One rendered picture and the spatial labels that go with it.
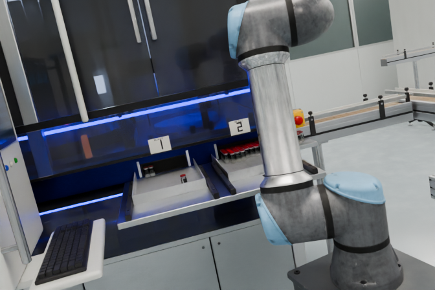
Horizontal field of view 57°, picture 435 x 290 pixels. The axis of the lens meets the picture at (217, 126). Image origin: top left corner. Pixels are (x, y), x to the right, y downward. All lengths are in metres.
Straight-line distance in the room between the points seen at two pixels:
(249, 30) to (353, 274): 0.55
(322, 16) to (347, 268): 0.53
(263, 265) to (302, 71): 5.10
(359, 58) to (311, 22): 6.28
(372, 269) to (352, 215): 0.12
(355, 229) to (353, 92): 6.29
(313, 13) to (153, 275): 1.31
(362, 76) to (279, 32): 6.33
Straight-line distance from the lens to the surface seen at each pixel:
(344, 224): 0.87
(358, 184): 0.85
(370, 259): 0.91
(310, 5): 0.89
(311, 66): 6.77
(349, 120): 1.98
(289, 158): 0.85
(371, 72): 7.26
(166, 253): 1.79
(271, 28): 0.87
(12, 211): 1.19
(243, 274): 1.89
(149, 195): 1.42
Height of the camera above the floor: 1.32
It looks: 10 degrees down
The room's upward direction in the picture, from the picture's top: 11 degrees counter-clockwise
